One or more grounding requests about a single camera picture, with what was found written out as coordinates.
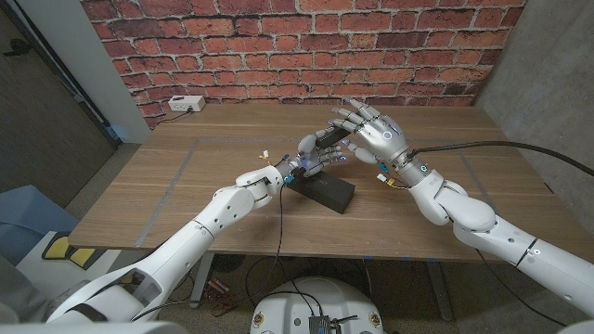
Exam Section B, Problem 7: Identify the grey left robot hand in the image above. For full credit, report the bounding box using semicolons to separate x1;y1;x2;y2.
276;129;348;183

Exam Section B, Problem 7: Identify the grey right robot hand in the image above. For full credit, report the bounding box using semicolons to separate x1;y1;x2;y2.
329;96;431;186

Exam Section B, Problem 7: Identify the black stapler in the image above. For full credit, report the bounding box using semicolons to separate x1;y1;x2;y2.
315;126;353;150

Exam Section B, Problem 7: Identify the grey module on robot base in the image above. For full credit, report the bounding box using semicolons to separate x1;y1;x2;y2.
308;315;345;334

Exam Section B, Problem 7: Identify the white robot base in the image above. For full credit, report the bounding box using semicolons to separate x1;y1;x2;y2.
250;276;385;334

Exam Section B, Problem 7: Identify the black rectangular box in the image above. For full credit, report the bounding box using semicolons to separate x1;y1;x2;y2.
286;169;356;215

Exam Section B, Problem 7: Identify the red brick print backdrop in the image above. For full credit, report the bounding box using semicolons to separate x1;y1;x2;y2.
79;0;528;130

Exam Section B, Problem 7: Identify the black round floor grille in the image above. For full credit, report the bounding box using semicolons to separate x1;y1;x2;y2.
213;253;246;274

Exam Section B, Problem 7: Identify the white power strip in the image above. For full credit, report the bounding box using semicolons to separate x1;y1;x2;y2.
167;95;207;113

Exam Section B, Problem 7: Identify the grey table leg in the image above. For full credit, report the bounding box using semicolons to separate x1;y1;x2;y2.
426;262;454;322
189;254;215;310

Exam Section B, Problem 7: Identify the dark grey panelled door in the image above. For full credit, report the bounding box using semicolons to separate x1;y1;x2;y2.
0;6;118;209

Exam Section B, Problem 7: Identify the white yellow black floor mat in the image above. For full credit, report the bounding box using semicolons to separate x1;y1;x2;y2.
16;230;154;298

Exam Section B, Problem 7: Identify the blue seat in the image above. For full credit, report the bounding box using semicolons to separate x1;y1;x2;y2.
0;184;81;268

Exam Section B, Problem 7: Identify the person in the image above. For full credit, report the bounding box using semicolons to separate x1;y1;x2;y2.
0;257;89;325

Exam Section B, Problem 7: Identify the thin black left wrist cable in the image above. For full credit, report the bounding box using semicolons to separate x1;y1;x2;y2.
129;183;285;322

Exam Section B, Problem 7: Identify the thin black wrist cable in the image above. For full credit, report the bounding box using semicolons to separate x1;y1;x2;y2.
475;249;568;328
129;183;285;322

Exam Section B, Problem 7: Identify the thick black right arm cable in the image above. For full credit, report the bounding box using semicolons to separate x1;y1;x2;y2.
407;140;594;177

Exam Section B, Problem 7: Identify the black power strip cable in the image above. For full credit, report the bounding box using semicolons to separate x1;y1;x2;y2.
156;109;192;125

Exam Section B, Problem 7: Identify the orange wire bundle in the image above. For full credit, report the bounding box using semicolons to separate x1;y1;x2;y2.
202;276;233;313

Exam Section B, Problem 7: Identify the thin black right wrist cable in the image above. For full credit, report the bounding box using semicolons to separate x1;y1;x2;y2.
475;249;568;328

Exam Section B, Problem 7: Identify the black door handle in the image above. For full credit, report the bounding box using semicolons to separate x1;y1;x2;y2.
3;37;33;58

